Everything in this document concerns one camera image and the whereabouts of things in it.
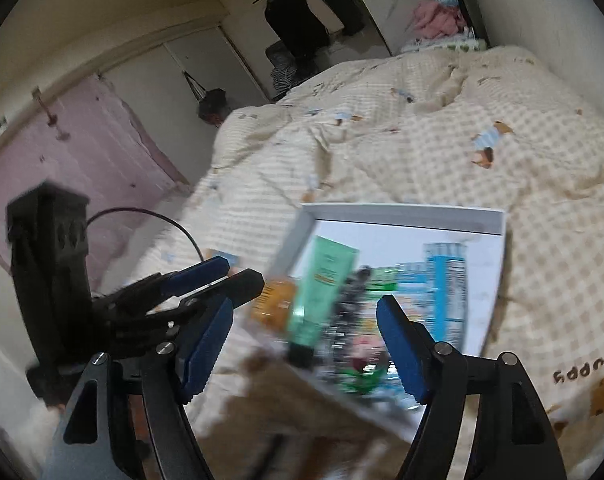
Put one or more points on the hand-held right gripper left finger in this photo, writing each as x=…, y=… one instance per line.
x=207, y=345

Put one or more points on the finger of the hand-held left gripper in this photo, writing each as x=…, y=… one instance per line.
x=242, y=285
x=197, y=272

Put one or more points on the black hanging bag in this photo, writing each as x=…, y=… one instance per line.
x=212, y=102

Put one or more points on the black hanging garment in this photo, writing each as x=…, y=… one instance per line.
x=294, y=22
x=342, y=5

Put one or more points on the dark snack packet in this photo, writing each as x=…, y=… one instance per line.
x=349, y=310

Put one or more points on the white cardboard box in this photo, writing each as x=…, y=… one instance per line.
x=391, y=245

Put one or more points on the beige checked quilt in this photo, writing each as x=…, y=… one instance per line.
x=531, y=185

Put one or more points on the pink cloth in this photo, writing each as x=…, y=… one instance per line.
x=436, y=20

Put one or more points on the pink curtain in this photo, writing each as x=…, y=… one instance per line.
x=82, y=160

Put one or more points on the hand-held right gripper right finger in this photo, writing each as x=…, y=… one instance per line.
x=401, y=355

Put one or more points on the light blue snack packet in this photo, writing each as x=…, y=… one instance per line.
x=411, y=282
x=446, y=290

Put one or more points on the green patterned pillow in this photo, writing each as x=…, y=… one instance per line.
x=446, y=45

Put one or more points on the green cosmetic tube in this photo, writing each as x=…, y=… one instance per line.
x=322, y=285

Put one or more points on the black headboard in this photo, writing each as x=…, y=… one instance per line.
x=474, y=5

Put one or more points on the wrapped orange bread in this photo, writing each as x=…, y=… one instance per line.
x=272, y=305

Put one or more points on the striped cloth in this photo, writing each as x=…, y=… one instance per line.
x=284, y=77

